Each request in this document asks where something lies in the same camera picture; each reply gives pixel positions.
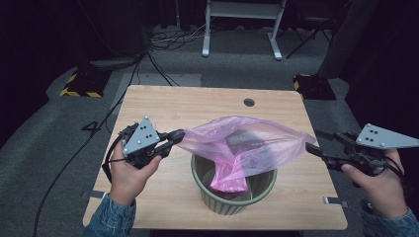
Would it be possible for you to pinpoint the person's right hand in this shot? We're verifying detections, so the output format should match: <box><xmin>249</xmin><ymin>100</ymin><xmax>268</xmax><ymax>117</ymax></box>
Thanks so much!
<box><xmin>341</xmin><ymin>149</ymin><xmax>410</xmax><ymax>219</ymax></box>

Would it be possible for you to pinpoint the grey pillar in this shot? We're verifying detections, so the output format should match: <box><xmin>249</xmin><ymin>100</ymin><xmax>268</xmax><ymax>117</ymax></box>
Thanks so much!
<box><xmin>316</xmin><ymin>0</ymin><xmax>379</xmax><ymax>80</ymax></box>

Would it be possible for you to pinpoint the long black floor cable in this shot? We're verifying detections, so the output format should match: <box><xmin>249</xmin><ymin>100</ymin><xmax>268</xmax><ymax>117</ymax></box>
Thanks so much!
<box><xmin>33</xmin><ymin>52</ymin><xmax>148</xmax><ymax>237</ymax></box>

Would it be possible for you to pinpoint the black yellow striped stand base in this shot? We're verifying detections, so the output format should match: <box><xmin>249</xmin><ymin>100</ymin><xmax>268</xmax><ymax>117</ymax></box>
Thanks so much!
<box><xmin>59</xmin><ymin>67</ymin><xmax>112</xmax><ymax>99</ymax></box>
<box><xmin>293</xmin><ymin>73</ymin><xmax>338</xmax><ymax>102</ymax></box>

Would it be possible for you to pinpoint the black folding stand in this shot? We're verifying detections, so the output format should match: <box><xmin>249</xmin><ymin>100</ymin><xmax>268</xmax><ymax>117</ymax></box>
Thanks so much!
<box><xmin>285</xmin><ymin>13</ymin><xmax>334</xmax><ymax>60</ymax></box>

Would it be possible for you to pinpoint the white metal desk frame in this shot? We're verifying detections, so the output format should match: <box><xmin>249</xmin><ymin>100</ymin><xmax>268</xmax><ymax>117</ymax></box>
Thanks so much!
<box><xmin>201</xmin><ymin>0</ymin><xmax>288</xmax><ymax>62</ymax></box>

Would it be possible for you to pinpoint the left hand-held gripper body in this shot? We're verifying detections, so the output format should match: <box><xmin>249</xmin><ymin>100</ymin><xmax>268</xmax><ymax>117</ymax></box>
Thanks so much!
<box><xmin>118</xmin><ymin>116</ymin><xmax>166</xmax><ymax>171</ymax></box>

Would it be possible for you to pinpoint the person's left hand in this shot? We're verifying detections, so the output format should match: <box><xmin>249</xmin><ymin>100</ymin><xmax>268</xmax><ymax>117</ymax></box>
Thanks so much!
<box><xmin>108</xmin><ymin>144</ymin><xmax>163</xmax><ymax>207</ymax></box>

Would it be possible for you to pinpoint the bundle of floor cables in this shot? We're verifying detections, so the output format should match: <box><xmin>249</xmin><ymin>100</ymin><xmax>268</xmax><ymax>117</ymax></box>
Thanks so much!
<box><xmin>149</xmin><ymin>22</ymin><xmax>215</xmax><ymax>52</ymax></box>

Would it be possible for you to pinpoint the metal table bracket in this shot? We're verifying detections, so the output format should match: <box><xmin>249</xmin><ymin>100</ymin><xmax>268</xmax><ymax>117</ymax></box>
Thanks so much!
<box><xmin>322</xmin><ymin>196</ymin><xmax>349</xmax><ymax>208</ymax></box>
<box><xmin>81</xmin><ymin>190</ymin><xmax>107</xmax><ymax>199</ymax></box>

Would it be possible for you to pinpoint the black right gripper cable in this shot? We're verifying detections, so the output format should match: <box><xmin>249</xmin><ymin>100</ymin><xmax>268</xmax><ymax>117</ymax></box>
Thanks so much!
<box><xmin>378</xmin><ymin>153</ymin><xmax>408</xmax><ymax>183</ymax></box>

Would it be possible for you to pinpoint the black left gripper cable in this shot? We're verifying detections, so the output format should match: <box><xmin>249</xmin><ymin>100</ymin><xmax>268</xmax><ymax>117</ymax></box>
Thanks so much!
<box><xmin>101</xmin><ymin>122</ymin><xmax>140</xmax><ymax>186</ymax></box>

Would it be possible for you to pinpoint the pink plastic bag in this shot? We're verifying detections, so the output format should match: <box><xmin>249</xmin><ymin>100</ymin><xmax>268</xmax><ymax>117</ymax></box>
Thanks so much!
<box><xmin>177</xmin><ymin>115</ymin><xmax>317</xmax><ymax>195</ymax></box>

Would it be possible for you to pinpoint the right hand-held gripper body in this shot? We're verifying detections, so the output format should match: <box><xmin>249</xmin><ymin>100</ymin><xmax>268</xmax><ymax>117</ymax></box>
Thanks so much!
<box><xmin>342</xmin><ymin>122</ymin><xmax>419</xmax><ymax>178</ymax></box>

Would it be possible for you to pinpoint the green plastic bin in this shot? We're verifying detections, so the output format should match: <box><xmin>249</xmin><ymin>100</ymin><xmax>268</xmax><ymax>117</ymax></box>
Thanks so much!
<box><xmin>190</xmin><ymin>152</ymin><xmax>279</xmax><ymax>217</ymax></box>

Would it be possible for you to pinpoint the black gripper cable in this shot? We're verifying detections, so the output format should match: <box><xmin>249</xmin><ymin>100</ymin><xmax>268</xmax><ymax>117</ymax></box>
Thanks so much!
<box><xmin>101</xmin><ymin>122</ymin><xmax>140</xmax><ymax>186</ymax></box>
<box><xmin>378</xmin><ymin>153</ymin><xmax>408</xmax><ymax>183</ymax></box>

